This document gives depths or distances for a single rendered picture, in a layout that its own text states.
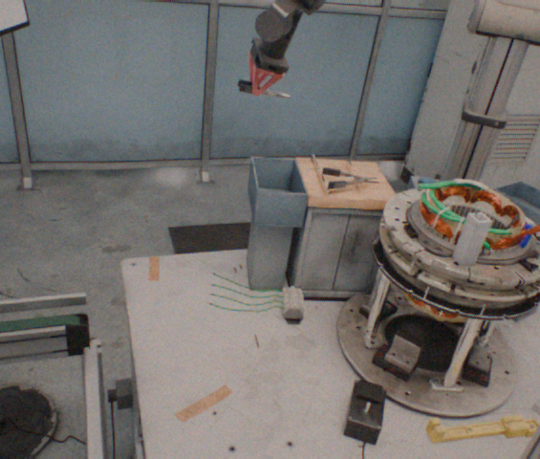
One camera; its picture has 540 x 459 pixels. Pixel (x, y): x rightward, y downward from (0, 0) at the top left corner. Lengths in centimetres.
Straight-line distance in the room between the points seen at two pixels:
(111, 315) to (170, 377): 132
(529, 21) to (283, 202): 68
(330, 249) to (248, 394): 37
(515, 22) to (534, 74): 209
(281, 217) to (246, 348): 29
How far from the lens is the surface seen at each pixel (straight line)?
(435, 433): 109
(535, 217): 133
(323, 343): 121
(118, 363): 220
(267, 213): 115
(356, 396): 106
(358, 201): 116
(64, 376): 219
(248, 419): 105
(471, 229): 95
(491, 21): 141
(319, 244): 122
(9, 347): 129
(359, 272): 129
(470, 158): 153
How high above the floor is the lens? 160
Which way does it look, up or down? 33 degrees down
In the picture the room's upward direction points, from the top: 8 degrees clockwise
